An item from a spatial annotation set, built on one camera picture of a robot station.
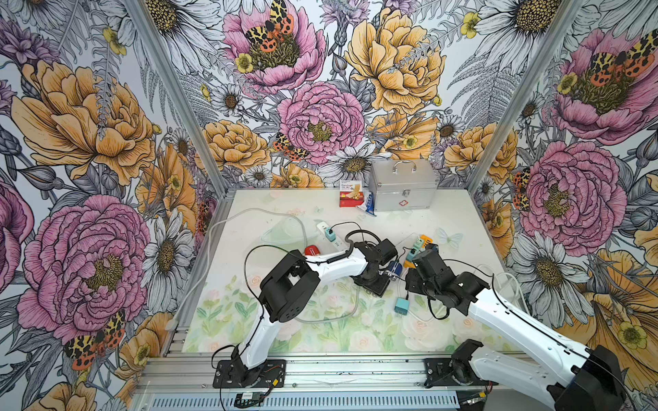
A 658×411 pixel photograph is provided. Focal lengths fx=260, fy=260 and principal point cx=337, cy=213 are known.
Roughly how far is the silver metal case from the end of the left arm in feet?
1.17

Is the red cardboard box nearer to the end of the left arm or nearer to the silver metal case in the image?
the silver metal case

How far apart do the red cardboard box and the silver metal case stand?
0.24 ft

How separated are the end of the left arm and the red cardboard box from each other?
40 centimetres

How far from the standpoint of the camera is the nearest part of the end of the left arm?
0.69 m

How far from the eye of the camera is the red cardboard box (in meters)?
1.15

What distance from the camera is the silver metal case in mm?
1075
